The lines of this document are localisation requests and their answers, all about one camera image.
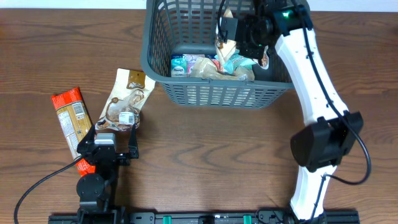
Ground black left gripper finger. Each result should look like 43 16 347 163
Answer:
76 125 96 154
128 124 139 159

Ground light blue snack bar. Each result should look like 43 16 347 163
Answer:
222 50 256 75

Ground beige pouch white contents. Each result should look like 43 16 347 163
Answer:
216 7 269 70

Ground beige dried mushroom pouch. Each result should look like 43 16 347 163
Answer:
95 68 155 131

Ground Kleenex tissue multipack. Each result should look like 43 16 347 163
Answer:
170 54 220 78

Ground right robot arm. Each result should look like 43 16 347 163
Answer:
224 1 363 223

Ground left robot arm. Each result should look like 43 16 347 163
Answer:
76 124 139 224

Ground orange spaghetti package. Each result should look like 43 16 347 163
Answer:
51 87 92 161

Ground grey plastic lattice basket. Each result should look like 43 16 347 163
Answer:
141 0 293 108

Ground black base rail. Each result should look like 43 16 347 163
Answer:
48 210 361 224

